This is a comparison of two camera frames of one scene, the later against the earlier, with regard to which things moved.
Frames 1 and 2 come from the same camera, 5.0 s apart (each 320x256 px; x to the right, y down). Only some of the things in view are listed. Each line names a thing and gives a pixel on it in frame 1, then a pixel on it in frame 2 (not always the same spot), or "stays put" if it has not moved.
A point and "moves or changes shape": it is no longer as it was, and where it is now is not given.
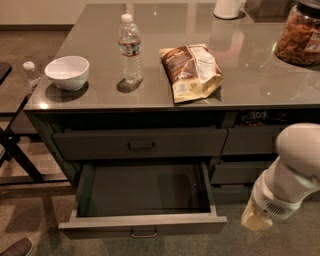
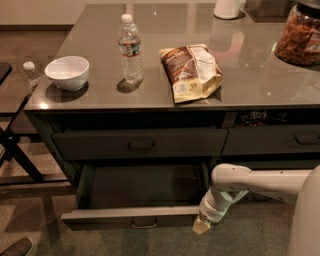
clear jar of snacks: x=299 y=39 stays put
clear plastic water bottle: x=130 y=48 stays put
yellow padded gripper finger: x=253 y=220 to x=200 y=227
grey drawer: x=143 y=199 moves or changes shape
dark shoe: x=21 y=247 stays put
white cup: x=226 y=9 stays put
